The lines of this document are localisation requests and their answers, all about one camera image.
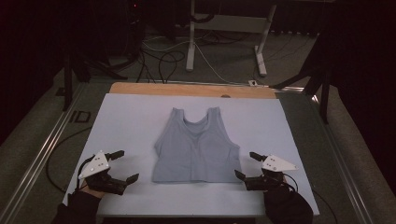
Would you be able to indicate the white desk frame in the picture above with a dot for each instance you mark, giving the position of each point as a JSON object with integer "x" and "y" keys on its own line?
{"x": 230, "y": 23}

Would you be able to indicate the dark computer tower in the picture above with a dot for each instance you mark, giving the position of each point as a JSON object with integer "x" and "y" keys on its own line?
{"x": 134, "y": 28}

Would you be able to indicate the light blue tank top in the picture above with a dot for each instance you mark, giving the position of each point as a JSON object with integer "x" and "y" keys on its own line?
{"x": 196, "y": 149}

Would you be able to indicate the white table sheet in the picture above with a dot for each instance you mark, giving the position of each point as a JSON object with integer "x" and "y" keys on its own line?
{"x": 130, "y": 124}

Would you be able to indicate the aluminium floor rail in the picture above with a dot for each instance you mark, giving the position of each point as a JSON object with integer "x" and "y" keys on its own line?
{"x": 342, "y": 161}
{"x": 40, "y": 149}

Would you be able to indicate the black metal stand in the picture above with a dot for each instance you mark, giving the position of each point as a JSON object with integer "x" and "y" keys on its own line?
{"x": 323, "y": 93}
{"x": 67, "y": 87}

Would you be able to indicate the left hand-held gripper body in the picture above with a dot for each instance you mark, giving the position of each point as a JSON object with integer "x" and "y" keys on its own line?
{"x": 95, "y": 165}

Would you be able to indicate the person's right hand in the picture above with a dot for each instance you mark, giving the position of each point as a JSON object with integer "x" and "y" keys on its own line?
{"x": 278, "y": 193}

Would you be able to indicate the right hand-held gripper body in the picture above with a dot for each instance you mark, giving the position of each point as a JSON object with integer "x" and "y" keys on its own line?
{"x": 277, "y": 164}

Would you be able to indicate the white power strip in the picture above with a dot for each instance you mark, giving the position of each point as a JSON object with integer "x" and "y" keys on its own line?
{"x": 252, "y": 83}

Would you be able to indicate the person's left hand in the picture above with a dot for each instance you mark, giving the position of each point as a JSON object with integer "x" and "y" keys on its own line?
{"x": 91, "y": 191}

